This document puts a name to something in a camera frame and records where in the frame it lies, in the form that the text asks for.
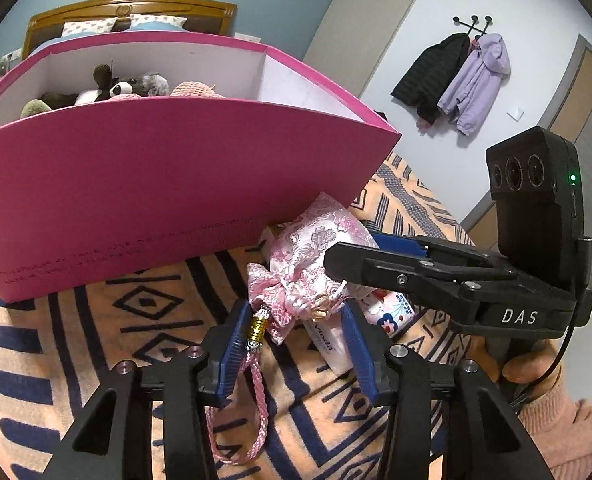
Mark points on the floral print tissue packet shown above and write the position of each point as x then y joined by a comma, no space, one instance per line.
388,312

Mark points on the brown and white raccoon plush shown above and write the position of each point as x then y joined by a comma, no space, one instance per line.
120,89

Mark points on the white tissue packet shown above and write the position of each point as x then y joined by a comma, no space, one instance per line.
328,347

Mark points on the green dinosaur plush toy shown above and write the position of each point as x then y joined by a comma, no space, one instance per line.
35,108

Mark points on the white wall switch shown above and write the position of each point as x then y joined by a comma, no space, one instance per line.
515,113

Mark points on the beige wardrobe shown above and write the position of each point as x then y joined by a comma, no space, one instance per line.
371,20

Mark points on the orange patterned blanket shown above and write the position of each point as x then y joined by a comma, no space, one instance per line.
140,340

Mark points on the purple hooded jacket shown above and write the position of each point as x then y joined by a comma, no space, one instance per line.
476,85

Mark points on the pink cardboard box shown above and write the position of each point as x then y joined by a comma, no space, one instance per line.
125,185

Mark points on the black wall coat hook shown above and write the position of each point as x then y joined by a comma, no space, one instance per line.
472,25

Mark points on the person's right hand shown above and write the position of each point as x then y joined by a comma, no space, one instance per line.
531,370

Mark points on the wooden bed headboard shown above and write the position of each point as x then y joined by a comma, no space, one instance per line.
175,10

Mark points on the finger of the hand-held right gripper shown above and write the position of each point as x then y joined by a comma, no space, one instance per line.
371,267
401,246

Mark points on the black puffer jacket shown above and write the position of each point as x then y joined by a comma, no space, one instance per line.
431,75

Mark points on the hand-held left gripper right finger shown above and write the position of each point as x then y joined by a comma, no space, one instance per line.
358,355

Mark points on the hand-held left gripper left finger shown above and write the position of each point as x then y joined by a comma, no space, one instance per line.
235,355

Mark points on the pink knitted plush toy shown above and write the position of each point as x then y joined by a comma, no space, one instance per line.
193,90

